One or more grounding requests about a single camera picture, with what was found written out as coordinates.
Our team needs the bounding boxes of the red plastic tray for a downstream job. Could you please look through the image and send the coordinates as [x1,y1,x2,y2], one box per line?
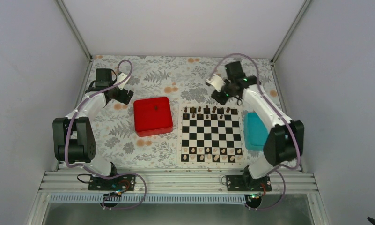
[133,96,173,137]

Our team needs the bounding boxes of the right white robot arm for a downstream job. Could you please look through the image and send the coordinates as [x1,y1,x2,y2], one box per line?
[206,61,304,191]

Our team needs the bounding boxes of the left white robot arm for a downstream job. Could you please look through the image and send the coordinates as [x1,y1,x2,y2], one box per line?
[52,68,133,190]

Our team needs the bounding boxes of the teal plastic tray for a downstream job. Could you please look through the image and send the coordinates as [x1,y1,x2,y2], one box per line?
[243,112,268,152]

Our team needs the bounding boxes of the black white chessboard mat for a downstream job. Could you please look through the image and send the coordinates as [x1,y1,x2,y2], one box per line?
[177,105,247,168]

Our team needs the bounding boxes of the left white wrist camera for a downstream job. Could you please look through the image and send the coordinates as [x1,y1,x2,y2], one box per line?
[114,73,130,90]

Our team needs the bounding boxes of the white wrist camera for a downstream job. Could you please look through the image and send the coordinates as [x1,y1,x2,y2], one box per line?
[114,73,130,90]
[206,74,226,92]

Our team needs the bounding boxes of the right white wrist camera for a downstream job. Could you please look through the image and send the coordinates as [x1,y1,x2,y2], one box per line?
[206,74,226,92]

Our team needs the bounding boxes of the right aluminium corner post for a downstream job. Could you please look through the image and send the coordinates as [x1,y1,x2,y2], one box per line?
[271,0,312,67]

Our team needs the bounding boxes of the aluminium corner post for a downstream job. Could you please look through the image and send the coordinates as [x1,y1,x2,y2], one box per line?
[55,0,92,61]
[271,0,312,67]

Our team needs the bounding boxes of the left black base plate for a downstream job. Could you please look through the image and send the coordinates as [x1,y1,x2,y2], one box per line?
[88,174,136,192]

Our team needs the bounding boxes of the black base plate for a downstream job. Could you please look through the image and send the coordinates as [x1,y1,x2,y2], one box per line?
[88,174,136,192]
[226,175,272,192]

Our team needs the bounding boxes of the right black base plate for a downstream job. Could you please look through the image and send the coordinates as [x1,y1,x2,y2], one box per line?
[226,175,272,192]

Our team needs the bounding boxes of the aluminium front rail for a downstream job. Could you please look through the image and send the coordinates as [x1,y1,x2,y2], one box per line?
[39,169,319,194]

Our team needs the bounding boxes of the left aluminium corner post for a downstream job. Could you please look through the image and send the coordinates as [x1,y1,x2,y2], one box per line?
[55,0,92,61]

